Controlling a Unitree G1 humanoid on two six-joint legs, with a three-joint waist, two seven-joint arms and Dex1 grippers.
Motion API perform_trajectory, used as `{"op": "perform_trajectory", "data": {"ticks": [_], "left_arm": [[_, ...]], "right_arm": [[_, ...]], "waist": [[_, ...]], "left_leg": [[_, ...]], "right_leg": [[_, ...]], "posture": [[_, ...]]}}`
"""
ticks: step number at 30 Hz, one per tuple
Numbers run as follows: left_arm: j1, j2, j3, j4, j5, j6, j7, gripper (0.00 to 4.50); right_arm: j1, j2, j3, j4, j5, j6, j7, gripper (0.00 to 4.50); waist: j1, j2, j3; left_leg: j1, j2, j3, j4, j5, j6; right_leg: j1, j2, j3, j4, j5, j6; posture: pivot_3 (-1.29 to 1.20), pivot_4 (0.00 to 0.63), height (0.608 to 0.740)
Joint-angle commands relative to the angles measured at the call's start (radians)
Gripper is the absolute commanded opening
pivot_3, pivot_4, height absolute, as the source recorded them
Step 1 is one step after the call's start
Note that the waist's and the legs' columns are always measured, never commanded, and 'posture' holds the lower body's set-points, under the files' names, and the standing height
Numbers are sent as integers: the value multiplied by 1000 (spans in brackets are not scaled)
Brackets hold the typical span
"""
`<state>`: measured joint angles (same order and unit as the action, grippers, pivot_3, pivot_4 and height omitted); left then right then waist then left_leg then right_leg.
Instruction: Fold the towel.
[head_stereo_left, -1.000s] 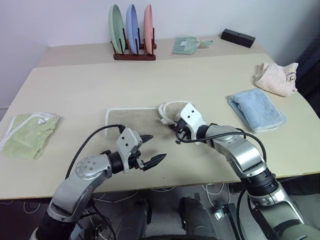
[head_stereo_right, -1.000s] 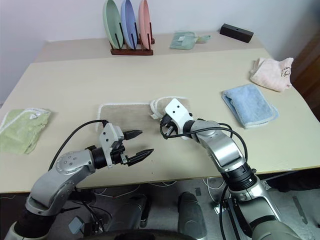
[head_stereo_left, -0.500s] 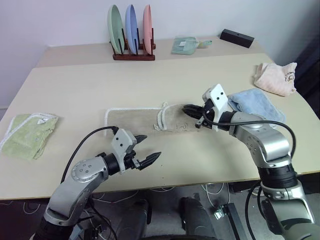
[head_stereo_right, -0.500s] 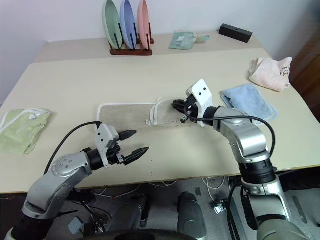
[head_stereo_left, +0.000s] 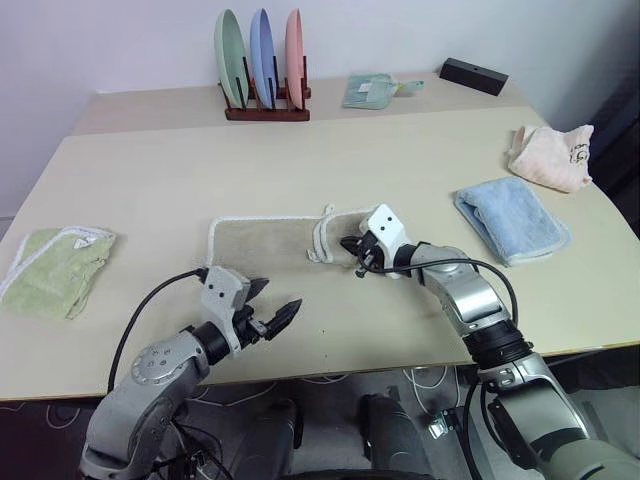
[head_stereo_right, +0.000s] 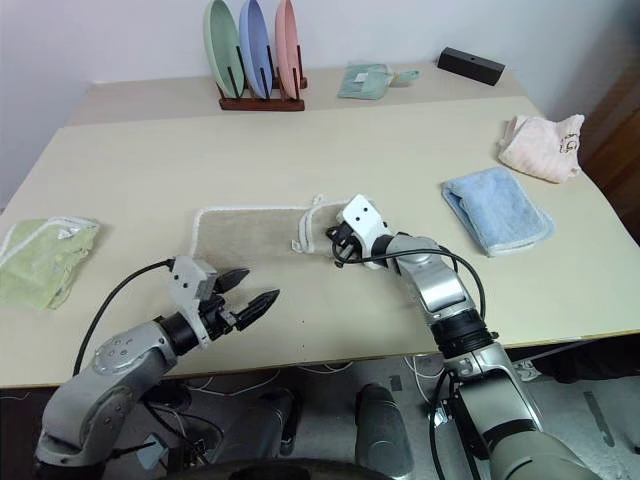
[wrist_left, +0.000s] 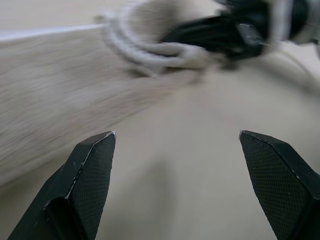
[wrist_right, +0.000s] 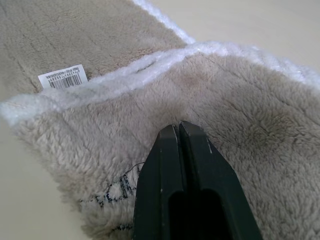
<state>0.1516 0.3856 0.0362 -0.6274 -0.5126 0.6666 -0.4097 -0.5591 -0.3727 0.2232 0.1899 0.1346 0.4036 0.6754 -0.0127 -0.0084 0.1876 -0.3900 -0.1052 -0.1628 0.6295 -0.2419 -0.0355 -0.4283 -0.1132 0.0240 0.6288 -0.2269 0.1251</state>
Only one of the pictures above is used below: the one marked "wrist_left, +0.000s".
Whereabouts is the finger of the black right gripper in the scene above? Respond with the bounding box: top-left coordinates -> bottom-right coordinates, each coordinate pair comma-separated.
159,13 -> 237,47
199,39 -> 245,71

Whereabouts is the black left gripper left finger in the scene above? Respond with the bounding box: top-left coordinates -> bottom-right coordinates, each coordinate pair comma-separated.
7,130 -> 117,240

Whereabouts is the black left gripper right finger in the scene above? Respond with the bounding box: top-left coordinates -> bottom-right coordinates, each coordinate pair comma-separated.
238,129 -> 320,240

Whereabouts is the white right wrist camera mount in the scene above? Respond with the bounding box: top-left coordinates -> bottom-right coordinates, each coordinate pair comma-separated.
267,0 -> 292,45

